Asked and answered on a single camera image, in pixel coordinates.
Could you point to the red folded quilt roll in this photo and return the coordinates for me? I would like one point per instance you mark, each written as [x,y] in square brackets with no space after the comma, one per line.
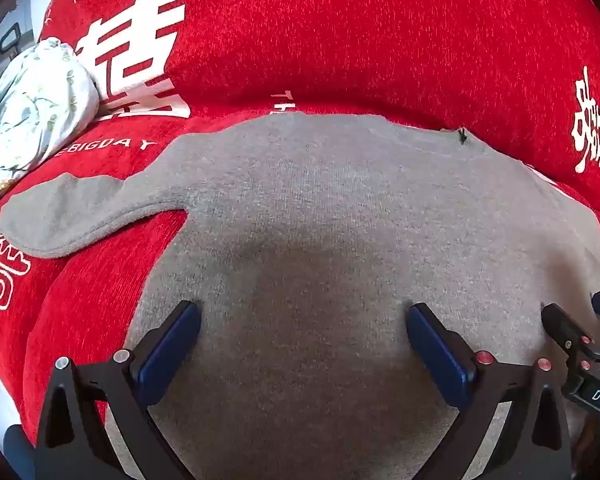
[523,75]

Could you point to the red wedding quilt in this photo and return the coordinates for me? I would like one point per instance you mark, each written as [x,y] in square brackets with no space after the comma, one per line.
[80,279]

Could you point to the grey knit sweater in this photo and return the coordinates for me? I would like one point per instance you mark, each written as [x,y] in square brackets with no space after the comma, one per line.
[330,269]

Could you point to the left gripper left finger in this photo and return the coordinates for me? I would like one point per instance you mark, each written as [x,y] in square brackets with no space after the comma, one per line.
[72,440]

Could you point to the light floral crumpled cloth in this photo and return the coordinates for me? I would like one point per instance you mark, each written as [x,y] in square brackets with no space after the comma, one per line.
[47,99]

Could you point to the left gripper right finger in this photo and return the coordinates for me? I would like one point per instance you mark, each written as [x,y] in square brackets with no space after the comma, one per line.
[534,442]

